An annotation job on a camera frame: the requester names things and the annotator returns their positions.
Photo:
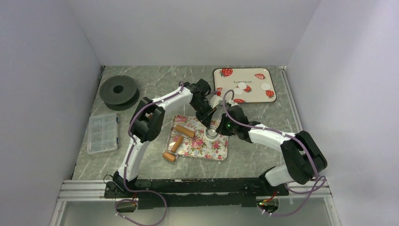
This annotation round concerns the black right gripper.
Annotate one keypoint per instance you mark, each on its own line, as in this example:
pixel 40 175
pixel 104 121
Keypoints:
pixel 221 129

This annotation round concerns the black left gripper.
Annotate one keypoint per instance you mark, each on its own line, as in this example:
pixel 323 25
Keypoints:
pixel 206 118

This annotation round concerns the floral print tray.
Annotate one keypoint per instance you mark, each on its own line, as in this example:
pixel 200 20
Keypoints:
pixel 199 146

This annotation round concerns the wooden rolling pin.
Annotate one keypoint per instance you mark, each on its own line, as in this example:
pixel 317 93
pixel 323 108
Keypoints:
pixel 170 154

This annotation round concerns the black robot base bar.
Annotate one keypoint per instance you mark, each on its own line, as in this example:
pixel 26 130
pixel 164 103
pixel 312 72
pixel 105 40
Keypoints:
pixel 154 193

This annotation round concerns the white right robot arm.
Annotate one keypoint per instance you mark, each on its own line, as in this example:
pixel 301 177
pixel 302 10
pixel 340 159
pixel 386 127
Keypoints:
pixel 303 160

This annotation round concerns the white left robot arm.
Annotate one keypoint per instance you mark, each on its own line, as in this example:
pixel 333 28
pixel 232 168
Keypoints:
pixel 148 118

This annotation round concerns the round white wrapper left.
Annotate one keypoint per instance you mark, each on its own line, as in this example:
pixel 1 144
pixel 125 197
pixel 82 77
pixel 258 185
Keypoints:
pixel 238 91

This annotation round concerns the round white wrapper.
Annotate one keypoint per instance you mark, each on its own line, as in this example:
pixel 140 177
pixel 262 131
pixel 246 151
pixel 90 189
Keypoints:
pixel 242 85
pixel 266 86
pixel 238 91

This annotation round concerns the round white wrapper middle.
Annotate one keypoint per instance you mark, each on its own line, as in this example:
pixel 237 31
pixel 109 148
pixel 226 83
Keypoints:
pixel 242 85

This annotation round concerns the strawberry print tray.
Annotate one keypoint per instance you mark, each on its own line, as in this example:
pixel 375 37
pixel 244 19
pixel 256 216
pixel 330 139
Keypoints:
pixel 249 85

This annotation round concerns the round white wrapper right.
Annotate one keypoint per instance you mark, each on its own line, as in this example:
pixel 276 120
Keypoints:
pixel 266 86

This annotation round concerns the black filament spool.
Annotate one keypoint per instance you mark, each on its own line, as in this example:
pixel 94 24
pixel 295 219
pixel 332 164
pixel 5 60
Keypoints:
pixel 119 92

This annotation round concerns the clear plastic parts box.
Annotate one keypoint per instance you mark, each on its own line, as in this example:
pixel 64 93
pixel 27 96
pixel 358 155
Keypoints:
pixel 103 133

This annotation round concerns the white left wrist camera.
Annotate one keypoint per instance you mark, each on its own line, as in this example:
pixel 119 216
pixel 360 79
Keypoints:
pixel 216 100

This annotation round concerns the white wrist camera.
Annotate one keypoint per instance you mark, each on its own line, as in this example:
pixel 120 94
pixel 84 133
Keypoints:
pixel 216 100
pixel 231 103

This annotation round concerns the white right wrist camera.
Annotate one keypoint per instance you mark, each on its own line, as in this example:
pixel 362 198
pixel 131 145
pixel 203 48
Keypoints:
pixel 231 103

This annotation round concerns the aluminium frame rail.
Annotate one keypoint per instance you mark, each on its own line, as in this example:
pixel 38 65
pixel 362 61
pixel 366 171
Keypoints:
pixel 82 190

